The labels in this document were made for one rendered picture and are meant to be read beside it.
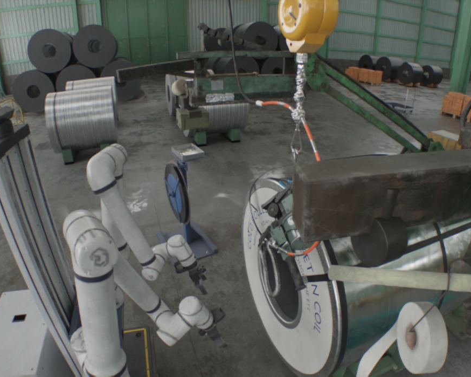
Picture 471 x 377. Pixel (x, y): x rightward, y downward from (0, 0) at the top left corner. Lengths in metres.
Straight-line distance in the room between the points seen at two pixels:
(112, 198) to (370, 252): 1.24
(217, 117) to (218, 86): 4.47
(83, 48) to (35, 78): 2.06
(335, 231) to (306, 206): 0.04
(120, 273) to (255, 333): 1.60
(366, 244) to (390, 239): 0.03
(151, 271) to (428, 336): 1.22
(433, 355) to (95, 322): 0.89
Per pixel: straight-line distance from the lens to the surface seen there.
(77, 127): 6.07
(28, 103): 12.78
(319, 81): 2.06
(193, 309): 1.26
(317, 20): 0.98
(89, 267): 0.87
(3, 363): 1.69
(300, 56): 1.06
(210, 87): 1.81
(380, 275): 0.68
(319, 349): 1.60
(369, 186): 0.29
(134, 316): 2.75
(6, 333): 1.81
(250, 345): 2.47
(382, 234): 0.31
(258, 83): 1.90
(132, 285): 1.20
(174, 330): 1.29
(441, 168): 0.33
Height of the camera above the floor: 2.02
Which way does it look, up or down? 26 degrees down
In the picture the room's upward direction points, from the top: straight up
